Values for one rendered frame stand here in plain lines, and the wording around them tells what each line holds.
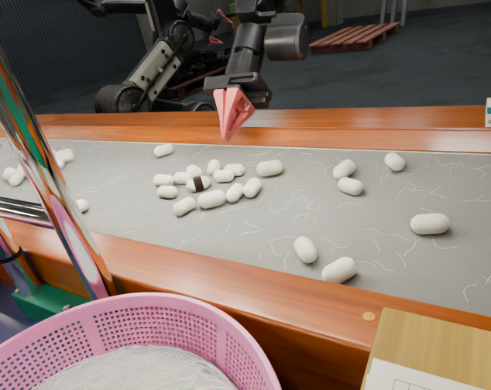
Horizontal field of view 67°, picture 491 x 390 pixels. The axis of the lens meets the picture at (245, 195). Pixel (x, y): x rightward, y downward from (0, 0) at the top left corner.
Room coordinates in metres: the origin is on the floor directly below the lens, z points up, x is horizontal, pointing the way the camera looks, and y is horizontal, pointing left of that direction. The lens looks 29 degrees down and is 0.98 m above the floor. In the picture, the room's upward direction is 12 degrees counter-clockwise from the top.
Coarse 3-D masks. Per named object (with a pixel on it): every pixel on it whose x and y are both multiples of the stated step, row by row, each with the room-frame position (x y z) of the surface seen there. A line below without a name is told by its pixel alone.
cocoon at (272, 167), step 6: (264, 162) 0.48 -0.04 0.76; (270, 162) 0.48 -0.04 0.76; (276, 162) 0.47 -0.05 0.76; (258, 168) 0.48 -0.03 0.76; (264, 168) 0.47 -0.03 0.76; (270, 168) 0.47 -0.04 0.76; (276, 168) 0.47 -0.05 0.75; (282, 168) 0.47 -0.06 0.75; (264, 174) 0.47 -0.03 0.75; (270, 174) 0.47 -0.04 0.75; (276, 174) 0.47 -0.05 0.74
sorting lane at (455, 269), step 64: (0, 192) 0.64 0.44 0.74; (128, 192) 0.52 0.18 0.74; (192, 192) 0.48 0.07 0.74; (320, 192) 0.40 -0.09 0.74; (384, 192) 0.37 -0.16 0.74; (448, 192) 0.34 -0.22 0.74; (256, 256) 0.30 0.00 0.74; (320, 256) 0.28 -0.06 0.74; (384, 256) 0.26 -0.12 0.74; (448, 256) 0.25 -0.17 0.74
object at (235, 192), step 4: (236, 184) 0.44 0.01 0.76; (240, 184) 0.44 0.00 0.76; (232, 188) 0.43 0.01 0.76; (236, 188) 0.43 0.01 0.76; (240, 188) 0.43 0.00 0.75; (228, 192) 0.42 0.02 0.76; (232, 192) 0.42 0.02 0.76; (236, 192) 0.42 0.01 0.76; (240, 192) 0.43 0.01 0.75; (228, 196) 0.42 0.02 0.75; (232, 196) 0.42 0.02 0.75; (236, 196) 0.42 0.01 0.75; (240, 196) 0.42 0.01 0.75; (228, 200) 0.42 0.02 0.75; (232, 200) 0.42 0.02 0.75; (236, 200) 0.42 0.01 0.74
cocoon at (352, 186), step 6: (342, 180) 0.39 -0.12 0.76; (348, 180) 0.39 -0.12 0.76; (354, 180) 0.38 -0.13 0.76; (342, 186) 0.39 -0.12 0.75; (348, 186) 0.38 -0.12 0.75; (354, 186) 0.38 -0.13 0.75; (360, 186) 0.37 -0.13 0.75; (348, 192) 0.38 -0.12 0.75; (354, 192) 0.37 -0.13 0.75; (360, 192) 0.37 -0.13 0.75
